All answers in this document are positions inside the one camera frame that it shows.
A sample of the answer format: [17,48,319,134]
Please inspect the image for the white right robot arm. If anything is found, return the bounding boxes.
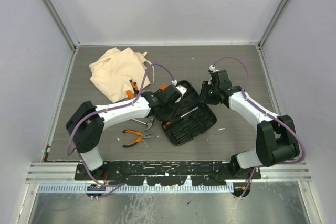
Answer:
[200,66,304,179]

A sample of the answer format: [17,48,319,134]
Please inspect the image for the perforated cable tray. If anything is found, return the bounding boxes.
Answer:
[37,183,234,194]

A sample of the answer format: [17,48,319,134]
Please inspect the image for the small orange black screwdriver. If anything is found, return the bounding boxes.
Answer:
[129,79,137,94]

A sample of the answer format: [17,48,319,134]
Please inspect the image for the black plastic tool case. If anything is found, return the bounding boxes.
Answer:
[161,80,217,146]

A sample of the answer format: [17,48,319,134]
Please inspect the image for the aluminium front rail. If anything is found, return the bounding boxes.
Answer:
[26,161,311,184]

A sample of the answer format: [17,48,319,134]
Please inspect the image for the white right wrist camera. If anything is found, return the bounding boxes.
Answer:
[209,65,218,73]

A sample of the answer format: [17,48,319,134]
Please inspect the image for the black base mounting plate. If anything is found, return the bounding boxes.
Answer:
[91,161,261,186]

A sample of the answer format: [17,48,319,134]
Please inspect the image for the beige cloth bag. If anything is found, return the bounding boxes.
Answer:
[89,47,151,103]

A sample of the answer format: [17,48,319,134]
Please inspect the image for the thin orange tip screwdriver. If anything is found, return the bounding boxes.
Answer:
[180,106,199,118]

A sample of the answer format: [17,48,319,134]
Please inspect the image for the orange black needle-nose pliers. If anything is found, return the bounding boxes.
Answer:
[122,129,157,148]

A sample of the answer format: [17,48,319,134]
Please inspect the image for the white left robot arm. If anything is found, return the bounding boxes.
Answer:
[66,84,187,180]

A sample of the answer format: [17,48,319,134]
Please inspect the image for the black handle claw hammer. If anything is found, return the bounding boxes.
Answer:
[132,118,155,131]

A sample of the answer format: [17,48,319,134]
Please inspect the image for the large orange handle screwdriver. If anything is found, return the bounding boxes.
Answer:
[126,90,136,99]

